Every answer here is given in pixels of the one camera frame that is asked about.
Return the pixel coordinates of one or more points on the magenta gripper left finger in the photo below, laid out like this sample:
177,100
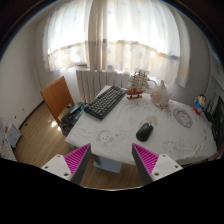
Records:
71,166

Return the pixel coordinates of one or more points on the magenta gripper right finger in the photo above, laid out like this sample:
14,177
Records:
151,166

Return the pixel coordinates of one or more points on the black computer mouse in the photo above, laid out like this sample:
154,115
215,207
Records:
144,132

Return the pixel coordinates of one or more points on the white patterned tablecloth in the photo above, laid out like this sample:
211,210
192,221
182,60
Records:
178,132

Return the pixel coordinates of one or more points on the dark bag on chair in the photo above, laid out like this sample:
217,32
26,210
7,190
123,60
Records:
71,117

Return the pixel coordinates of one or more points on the black mechanical keyboard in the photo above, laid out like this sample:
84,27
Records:
105,102

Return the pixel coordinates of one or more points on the white box on floor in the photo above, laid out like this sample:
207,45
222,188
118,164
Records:
12,135

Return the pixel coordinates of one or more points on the wooden chair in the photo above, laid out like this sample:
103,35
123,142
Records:
57,97

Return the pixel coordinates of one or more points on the cartoon boy figurine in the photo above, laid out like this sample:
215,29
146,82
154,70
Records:
199,105

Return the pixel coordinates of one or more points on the black shelf unit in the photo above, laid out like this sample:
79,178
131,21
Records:
215,114

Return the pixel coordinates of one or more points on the white radiator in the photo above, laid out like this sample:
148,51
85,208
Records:
90,83

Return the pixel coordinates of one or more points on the wooden model sailing ship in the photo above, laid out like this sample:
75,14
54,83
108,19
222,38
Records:
138,84

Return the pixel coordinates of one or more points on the white sheer curtain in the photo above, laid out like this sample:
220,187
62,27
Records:
122,35

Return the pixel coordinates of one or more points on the white table pedestal base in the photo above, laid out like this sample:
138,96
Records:
107,164

